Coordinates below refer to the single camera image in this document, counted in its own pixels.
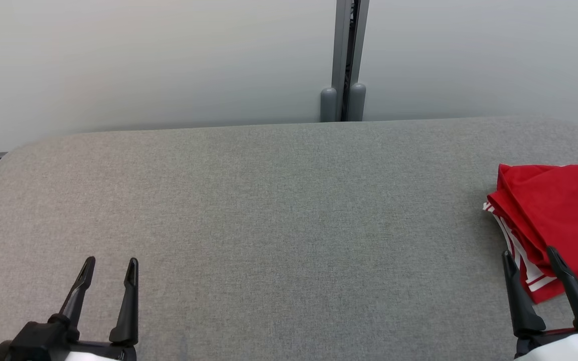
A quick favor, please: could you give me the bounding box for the white left camera mount plate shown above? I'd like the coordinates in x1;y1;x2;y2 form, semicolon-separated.
66;351;125;361

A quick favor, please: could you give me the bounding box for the grey metal partition post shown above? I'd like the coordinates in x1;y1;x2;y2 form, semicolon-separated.
332;0;370;122

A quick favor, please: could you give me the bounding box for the white right camera mount plate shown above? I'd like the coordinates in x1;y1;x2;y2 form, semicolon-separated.
518;331;578;361

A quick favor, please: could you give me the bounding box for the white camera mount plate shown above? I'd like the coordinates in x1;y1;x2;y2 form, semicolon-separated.
66;351;125;361
518;331;578;361

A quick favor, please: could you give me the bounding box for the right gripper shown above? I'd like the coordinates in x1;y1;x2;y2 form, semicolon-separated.
501;246;578;358

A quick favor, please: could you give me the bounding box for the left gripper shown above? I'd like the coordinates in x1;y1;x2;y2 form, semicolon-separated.
48;257;139;361

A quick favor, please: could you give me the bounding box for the red white sports jersey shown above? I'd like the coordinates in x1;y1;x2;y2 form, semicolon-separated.
483;162;578;305

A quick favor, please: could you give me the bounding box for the grey cylindrical post bumper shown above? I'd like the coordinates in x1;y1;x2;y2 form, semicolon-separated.
348;82;367;122
320;87;339;123

